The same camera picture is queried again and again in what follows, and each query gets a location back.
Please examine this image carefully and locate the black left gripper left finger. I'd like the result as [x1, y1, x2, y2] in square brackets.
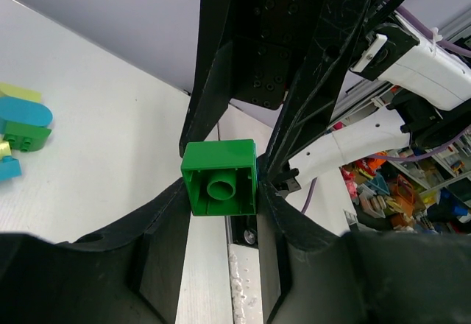
[1, 182, 191, 323]

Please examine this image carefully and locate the pale yellow small lego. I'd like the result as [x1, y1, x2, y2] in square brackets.
[0, 141, 12, 161]

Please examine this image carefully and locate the green rounded lego piece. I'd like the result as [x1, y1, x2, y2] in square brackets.
[4, 121, 52, 152]

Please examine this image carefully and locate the cyan small lego brick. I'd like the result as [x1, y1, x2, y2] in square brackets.
[0, 155, 22, 182]

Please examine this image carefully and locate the cyan rounded lego piece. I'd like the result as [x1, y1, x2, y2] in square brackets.
[1, 96, 53, 131]

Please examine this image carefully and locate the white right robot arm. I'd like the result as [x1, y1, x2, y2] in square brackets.
[180, 0, 470, 185]

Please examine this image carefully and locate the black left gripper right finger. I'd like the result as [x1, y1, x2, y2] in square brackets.
[257, 181, 470, 323]

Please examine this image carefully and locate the green lego brick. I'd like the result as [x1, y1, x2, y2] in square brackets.
[180, 139, 258, 216]

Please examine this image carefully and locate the cluttered shelf of toys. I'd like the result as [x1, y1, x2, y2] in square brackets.
[340, 142, 470, 234]

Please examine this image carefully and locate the pale yellow lego at right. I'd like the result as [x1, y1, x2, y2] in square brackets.
[0, 82, 42, 103]

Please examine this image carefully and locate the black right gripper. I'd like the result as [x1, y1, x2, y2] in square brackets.
[179, 0, 371, 181]

